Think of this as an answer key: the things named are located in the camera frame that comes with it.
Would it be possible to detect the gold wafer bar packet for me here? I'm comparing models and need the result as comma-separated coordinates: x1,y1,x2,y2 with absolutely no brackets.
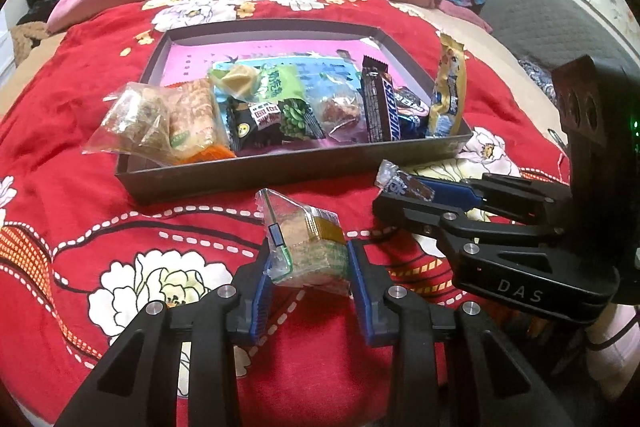
426,32,469,138

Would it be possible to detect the clear packet of square cakes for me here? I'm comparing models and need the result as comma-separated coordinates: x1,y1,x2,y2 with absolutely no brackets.
256,188,352,297

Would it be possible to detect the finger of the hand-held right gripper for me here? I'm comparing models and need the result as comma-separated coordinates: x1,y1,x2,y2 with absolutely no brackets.
425,173,573,228
372,194,621,323

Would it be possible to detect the clear packet of round pastries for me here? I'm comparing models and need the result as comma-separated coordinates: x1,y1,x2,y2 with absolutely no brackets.
81,82,172,164

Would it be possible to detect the dark patterned cloth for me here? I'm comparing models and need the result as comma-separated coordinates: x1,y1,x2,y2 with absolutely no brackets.
517,57,557,104

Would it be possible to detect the black green pea packet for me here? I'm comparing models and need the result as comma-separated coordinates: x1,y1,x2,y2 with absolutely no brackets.
224,98,327,154

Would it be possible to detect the blue chocolate bar packet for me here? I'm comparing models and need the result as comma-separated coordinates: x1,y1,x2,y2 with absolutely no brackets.
395,88,432,128

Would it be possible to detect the grey cardboard box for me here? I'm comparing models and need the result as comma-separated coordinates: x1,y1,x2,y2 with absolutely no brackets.
114,19,475,206

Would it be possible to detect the orange cracker packet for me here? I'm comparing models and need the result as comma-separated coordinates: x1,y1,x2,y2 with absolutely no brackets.
166,78,237,164

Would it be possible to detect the beige bed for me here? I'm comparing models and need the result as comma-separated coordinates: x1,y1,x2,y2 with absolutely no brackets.
0,2,566,132

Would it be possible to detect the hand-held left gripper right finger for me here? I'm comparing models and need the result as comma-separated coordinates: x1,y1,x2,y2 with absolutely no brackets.
347,239,576,427

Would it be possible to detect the clear candied haw packet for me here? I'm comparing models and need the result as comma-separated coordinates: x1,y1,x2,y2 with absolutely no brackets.
311,88,367,141

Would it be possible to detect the brown chocolate bar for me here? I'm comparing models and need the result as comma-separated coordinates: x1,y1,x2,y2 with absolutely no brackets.
359,56,404,144

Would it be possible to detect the yellow-green snack packet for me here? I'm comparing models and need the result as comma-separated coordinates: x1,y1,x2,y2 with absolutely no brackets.
209,61,302,101

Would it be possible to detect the pink book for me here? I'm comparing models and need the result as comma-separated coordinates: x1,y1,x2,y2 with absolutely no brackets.
165,34,396,108

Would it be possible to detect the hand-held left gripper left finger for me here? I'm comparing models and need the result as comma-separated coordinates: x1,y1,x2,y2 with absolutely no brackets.
52,239,273,427

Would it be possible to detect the red floral blanket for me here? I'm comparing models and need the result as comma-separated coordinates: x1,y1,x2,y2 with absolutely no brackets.
0,0,571,427

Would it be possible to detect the small brown chocolate packet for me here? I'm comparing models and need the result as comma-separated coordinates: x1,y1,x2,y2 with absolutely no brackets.
375,159,437,204

